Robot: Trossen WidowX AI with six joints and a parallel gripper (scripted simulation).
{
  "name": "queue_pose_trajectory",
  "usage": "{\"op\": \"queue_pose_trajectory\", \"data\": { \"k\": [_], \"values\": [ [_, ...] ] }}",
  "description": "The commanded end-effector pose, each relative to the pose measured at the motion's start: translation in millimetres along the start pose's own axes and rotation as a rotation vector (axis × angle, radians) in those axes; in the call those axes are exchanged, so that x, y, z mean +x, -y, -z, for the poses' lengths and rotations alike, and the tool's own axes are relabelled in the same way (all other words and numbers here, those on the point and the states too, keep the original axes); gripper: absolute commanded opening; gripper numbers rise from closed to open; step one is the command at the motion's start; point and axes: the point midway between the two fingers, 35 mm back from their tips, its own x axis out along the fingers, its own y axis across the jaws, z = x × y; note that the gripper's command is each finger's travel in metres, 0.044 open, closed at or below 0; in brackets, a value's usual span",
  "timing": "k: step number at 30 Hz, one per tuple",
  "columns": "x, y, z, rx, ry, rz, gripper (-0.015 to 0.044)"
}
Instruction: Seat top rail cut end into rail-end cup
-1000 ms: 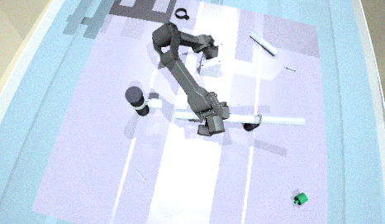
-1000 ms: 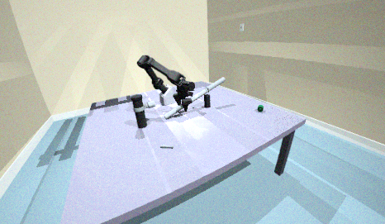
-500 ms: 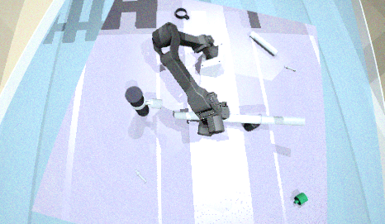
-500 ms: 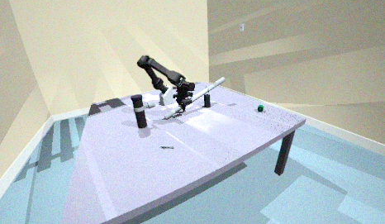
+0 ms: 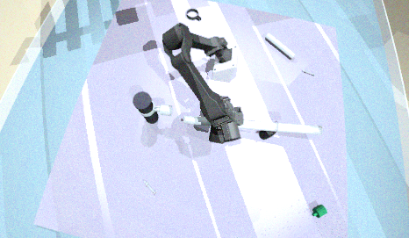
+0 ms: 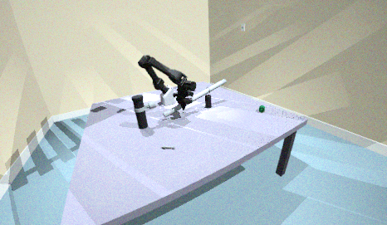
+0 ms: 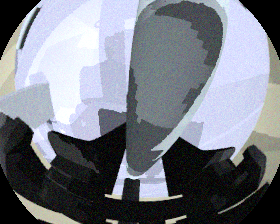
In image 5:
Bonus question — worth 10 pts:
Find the pale grey metal pipe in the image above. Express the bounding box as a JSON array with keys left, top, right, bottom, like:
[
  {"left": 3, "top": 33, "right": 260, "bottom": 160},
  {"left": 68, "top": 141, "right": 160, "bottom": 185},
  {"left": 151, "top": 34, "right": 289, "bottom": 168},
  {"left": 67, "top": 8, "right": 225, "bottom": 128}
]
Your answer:
[{"left": 183, "top": 116, "right": 323, "bottom": 135}]

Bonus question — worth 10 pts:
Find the black post with grey cap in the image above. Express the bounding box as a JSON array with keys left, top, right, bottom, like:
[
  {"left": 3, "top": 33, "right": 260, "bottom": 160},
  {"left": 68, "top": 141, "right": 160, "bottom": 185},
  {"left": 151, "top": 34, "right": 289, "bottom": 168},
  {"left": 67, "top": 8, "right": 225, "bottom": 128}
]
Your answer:
[{"left": 133, "top": 91, "right": 159, "bottom": 124}]

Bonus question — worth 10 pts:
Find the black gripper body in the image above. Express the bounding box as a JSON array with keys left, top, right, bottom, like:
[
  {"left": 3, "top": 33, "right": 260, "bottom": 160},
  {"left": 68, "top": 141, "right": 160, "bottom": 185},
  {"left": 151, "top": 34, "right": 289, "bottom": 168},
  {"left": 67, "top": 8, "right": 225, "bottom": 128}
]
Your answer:
[{"left": 209, "top": 126, "right": 225, "bottom": 144}]

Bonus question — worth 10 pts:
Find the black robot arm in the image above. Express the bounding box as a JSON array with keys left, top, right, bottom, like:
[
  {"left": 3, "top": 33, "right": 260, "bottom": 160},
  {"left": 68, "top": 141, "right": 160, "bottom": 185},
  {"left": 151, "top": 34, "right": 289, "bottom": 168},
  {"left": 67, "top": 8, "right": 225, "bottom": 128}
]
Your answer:
[{"left": 162, "top": 23, "right": 244, "bottom": 142}]

